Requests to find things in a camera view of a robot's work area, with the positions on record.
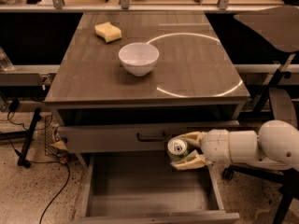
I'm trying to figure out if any black office chair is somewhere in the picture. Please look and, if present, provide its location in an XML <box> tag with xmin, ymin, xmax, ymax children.
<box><xmin>222</xmin><ymin>6</ymin><xmax>299</xmax><ymax>224</ymax></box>

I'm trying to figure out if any black floor cable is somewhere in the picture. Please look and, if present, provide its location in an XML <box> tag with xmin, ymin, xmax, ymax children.
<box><xmin>0</xmin><ymin>109</ymin><xmax>71</xmax><ymax>224</ymax></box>

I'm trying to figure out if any clear plastic bottle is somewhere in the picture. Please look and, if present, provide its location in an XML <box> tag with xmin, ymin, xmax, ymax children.
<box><xmin>0</xmin><ymin>47</ymin><xmax>14</xmax><ymax>71</ymax></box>

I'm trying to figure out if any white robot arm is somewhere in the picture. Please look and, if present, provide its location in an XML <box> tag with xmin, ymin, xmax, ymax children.
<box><xmin>167</xmin><ymin>120</ymin><xmax>299</xmax><ymax>171</ymax></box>

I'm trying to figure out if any green soda can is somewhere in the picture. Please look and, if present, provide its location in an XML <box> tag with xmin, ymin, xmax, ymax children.
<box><xmin>167</xmin><ymin>138</ymin><xmax>189</xmax><ymax>161</ymax></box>

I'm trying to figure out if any open lower drawer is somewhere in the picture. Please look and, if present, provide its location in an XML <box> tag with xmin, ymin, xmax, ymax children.
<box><xmin>71</xmin><ymin>150</ymin><xmax>239</xmax><ymax>224</ymax></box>

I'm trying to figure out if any white ceramic bowl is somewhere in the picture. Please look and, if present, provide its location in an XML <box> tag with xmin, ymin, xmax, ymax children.
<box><xmin>119</xmin><ymin>42</ymin><xmax>160</xmax><ymax>77</ymax></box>

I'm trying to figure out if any wire mesh basket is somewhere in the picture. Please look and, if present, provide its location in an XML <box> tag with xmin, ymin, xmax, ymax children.
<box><xmin>44</xmin><ymin>115</ymin><xmax>67</xmax><ymax>160</ymax></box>

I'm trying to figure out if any closed upper drawer with handle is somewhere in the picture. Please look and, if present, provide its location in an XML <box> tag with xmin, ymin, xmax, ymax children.
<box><xmin>58</xmin><ymin>120</ymin><xmax>239</xmax><ymax>153</ymax></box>

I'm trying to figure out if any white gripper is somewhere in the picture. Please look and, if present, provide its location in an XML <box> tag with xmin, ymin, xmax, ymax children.
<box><xmin>171</xmin><ymin>130</ymin><xmax>231</xmax><ymax>171</ymax></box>

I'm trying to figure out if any yellow sponge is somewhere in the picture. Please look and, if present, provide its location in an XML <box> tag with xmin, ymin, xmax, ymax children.
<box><xmin>94</xmin><ymin>21</ymin><xmax>121</xmax><ymax>43</ymax></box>

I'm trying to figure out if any black stand leg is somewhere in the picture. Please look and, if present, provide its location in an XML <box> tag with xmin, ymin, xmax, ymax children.
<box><xmin>0</xmin><ymin>108</ymin><xmax>41</xmax><ymax>168</ymax></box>

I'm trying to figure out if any grey drawer cabinet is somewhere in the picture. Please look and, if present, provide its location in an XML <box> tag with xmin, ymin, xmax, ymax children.
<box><xmin>43</xmin><ymin>10</ymin><xmax>251</xmax><ymax>170</ymax></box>

